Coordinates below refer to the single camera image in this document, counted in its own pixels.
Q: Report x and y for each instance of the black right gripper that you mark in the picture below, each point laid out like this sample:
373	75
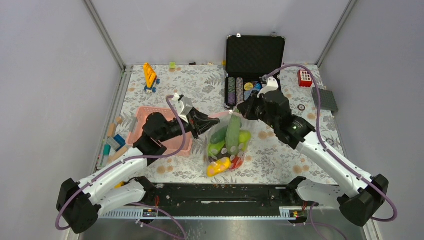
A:
247	107

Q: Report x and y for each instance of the floral table mat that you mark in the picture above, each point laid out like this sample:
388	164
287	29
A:
267	161

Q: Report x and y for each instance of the grey building baseplate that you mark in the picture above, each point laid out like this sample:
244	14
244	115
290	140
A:
327	99

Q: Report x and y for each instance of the yellow lemon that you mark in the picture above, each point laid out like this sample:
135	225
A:
218	167

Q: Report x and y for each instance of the red orange mango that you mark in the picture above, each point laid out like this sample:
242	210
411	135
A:
236	163

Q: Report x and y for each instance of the green cucumber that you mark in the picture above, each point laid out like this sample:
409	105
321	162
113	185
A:
219	136

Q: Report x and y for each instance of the small green cube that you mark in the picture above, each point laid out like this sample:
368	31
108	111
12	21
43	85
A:
172	65

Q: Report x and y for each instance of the loose poker chip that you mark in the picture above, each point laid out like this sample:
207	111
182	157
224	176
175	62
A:
301	107
330	141

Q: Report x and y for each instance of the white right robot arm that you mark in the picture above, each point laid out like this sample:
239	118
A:
358	194

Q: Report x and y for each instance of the wooden block pile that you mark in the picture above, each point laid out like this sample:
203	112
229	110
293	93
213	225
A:
113	142

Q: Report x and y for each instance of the black poker chip case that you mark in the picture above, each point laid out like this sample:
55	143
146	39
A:
250	57

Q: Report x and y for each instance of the yellow toy cart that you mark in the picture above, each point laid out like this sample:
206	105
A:
151	78

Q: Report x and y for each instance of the red grid toy block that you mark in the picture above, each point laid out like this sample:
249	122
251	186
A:
304	79

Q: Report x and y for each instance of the clear zip top bag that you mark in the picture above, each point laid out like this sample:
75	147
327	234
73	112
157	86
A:
224	121

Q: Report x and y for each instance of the pink plastic basket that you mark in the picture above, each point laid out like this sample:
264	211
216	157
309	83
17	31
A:
142	116

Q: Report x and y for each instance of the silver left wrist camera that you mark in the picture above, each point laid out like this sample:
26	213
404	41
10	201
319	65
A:
184	105

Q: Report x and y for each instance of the green star fruit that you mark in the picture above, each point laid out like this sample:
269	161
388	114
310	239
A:
215	149

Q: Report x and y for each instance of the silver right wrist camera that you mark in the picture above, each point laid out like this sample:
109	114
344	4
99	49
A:
271	85

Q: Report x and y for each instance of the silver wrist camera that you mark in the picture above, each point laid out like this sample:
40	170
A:
271	85
184	105

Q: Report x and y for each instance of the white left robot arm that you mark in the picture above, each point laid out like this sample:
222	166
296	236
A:
80	203

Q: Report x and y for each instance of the green pear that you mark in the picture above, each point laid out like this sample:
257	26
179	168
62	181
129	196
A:
244	136

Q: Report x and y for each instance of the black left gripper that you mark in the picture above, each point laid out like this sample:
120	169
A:
198	121

